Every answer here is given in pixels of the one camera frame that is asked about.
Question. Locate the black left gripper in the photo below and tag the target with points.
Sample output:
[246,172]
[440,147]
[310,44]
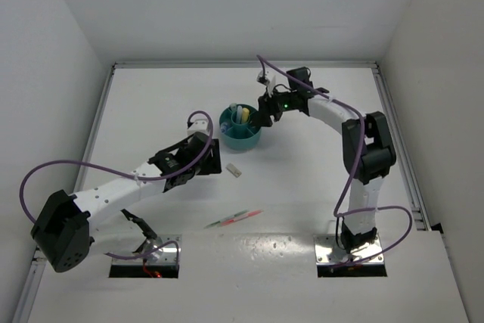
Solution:
[213,163]

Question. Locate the metal base plate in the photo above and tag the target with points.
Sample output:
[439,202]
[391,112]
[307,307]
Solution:
[167,248]
[328,253]

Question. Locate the blue highlighter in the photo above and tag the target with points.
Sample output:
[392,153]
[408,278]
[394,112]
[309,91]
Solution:
[239,113]

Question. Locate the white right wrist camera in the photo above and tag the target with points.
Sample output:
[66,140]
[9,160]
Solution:
[267,78]

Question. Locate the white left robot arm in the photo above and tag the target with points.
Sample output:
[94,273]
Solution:
[67,224]

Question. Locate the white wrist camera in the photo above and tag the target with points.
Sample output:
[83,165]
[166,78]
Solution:
[198,126]
[267,78]

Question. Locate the pink pen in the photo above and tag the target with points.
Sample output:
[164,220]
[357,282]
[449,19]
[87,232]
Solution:
[241,217]

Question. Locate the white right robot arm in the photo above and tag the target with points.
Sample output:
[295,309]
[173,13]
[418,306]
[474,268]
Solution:
[368,150]

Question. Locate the yellow highlighter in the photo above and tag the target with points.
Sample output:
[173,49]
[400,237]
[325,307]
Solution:
[244,115]

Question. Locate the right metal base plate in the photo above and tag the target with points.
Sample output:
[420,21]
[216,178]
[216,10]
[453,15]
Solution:
[328,253]

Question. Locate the green pen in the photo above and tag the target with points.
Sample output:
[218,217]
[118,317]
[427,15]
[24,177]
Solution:
[225,219]

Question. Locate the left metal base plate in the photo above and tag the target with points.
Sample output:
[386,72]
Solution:
[167,248]

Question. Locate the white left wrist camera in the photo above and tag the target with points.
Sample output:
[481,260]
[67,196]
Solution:
[198,126]

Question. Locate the beige eraser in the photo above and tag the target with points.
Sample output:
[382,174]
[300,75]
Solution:
[233,170]

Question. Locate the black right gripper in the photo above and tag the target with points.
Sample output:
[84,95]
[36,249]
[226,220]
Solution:
[266,107]

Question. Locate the teal round divided organizer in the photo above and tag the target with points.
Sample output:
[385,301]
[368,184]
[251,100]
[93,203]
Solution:
[240,137]

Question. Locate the clear blue glue stick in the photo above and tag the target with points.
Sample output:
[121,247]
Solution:
[224,127]

